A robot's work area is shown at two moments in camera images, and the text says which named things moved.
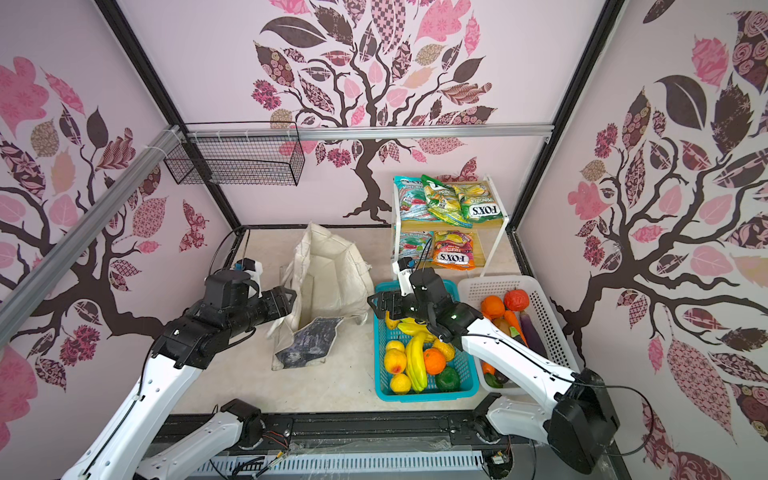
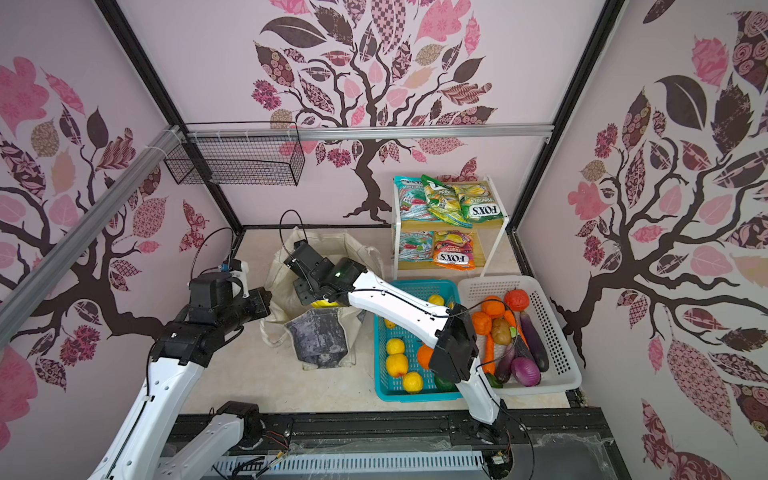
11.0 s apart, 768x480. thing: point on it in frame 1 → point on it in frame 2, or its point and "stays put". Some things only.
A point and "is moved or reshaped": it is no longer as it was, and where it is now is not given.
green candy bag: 443,201 stays put
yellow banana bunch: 416,363 → 323,303
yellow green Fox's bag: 478,205 stays put
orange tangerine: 493,307 stays put
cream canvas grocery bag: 331,279 is moved or reshaped
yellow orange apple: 395,360 stays put
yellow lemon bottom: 400,383 → 413,383
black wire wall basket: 239,153 stays put
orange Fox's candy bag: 453,250 stays put
